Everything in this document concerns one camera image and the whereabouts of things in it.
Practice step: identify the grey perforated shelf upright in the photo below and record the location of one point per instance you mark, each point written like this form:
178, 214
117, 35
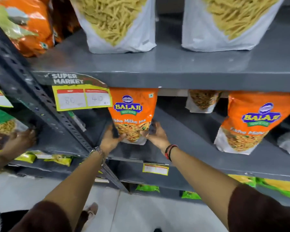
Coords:
48, 106

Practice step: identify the orange snack mix packet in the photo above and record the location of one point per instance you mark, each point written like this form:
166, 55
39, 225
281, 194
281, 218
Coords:
133, 111
251, 123

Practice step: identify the red and black wristband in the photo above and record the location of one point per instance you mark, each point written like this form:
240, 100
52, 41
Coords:
169, 151

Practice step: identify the small yellow price label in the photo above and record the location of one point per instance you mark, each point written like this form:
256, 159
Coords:
155, 169

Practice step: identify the person's right hand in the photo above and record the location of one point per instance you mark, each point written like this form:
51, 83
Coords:
160, 140

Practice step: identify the grey metal shelf rack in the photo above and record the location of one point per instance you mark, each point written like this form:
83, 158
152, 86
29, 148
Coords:
207, 70

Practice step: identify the silver wristwatch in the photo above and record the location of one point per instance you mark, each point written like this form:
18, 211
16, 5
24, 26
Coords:
99, 152

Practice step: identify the person's left thumb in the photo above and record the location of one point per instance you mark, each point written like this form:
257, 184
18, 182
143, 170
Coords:
120, 137

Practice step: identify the white packet of yellow sticks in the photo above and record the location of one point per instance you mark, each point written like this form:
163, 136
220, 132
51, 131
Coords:
227, 19
116, 19

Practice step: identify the person's left forearm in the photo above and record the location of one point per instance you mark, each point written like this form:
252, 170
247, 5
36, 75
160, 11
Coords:
75, 186

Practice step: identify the green packet of yellow snack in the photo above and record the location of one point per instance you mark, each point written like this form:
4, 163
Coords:
2, 120

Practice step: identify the brown right sleeve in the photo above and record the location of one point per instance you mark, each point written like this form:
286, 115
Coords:
261, 210

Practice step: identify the black trousers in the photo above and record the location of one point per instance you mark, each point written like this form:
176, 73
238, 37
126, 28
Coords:
12, 221

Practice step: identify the brown sleeve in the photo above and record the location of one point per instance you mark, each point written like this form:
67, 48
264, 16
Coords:
261, 210
43, 218

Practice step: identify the yellow price tag with header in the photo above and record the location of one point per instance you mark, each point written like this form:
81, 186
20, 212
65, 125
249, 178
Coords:
81, 94

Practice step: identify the green and yellow snack packet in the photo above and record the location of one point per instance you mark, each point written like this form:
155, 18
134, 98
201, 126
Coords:
147, 187
282, 187
244, 180
190, 195

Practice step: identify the person's right forearm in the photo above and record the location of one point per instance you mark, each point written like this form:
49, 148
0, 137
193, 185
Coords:
203, 181

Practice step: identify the person's right thumb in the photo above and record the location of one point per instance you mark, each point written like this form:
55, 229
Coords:
149, 135

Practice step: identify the orange packet with green print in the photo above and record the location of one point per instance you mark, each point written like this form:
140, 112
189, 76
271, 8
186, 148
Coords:
24, 24

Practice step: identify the brown left sleeve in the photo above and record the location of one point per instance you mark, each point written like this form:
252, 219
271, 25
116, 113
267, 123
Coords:
43, 218

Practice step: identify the beige shoe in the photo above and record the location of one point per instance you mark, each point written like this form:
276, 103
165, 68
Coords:
91, 211

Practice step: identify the dark orange packet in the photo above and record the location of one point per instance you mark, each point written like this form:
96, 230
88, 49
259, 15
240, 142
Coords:
64, 18

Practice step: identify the person's left hand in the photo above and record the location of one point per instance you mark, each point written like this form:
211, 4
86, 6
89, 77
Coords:
108, 142

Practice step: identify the white packet of brown mix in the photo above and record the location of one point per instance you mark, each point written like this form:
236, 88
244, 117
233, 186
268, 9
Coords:
203, 100

